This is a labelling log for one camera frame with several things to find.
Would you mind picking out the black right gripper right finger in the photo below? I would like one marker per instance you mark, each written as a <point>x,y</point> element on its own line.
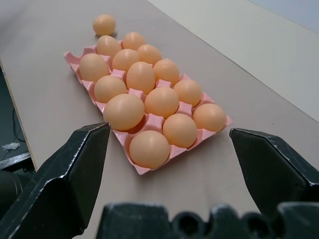
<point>274,169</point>

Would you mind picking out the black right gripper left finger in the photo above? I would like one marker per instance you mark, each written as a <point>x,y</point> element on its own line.
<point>62,179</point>

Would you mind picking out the brown egg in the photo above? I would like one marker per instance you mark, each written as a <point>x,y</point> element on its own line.
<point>108,46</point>
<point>180,130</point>
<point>94,67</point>
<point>150,54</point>
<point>133,40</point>
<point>187,92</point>
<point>104,24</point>
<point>125,59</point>
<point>149,149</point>
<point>162,102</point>
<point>110,88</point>
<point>166,71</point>
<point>140,77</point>
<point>208,117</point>
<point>123,112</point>

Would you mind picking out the pink egg tray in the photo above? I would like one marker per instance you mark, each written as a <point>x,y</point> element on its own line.
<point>152,122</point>

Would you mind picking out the crumpled clear plastic scrap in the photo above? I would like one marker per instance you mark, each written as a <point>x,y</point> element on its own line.
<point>10,147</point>

